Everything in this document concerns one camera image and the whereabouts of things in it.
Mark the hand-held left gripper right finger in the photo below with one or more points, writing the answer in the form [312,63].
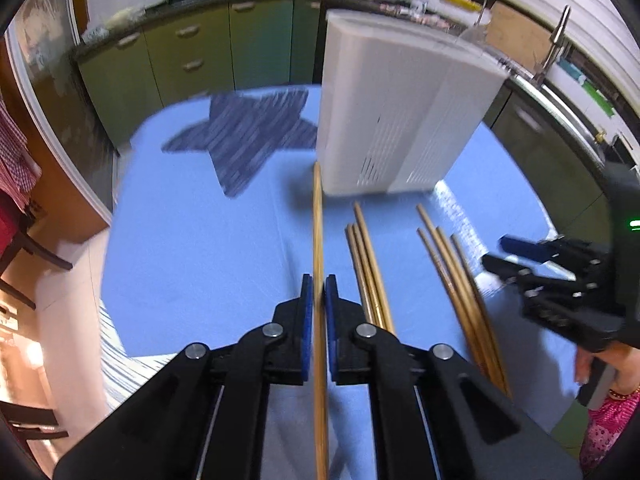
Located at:
[332,330]

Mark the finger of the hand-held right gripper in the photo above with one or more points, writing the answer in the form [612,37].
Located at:
[565,305]
[565,255]

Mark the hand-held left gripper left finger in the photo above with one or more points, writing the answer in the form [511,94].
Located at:
[306,330]

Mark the group of wooden chopsticks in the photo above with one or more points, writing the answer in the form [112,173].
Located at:
[372,300]

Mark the single light bamboo chopstick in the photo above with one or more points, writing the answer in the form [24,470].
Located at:
[318,220]

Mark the white plastic utensil holder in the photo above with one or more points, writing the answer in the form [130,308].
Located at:
[400,100]

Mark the person's right forearm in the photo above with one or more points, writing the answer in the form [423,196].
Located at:
[612,430]

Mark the person's right hand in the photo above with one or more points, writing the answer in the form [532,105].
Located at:
[582,367]

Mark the star-shaped striped blue mat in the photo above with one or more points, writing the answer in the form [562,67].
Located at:
[240,135]

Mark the tall steel faucet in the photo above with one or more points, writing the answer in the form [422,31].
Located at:
[552,45]

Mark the wooden cutting board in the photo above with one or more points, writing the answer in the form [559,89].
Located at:
[520,35]

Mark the yellow container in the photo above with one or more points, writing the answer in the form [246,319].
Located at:
[460,1]

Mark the dark wooden chair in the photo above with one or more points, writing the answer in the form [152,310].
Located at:
[30,250]

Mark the green base cabinets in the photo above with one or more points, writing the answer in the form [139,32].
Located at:
[210,45]

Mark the red checked cloth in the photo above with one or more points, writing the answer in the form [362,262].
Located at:
[12,160]

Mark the silver refrigerator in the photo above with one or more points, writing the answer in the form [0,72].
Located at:
[50,85]

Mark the white plastic bag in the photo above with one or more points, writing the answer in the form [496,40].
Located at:
[120,20]

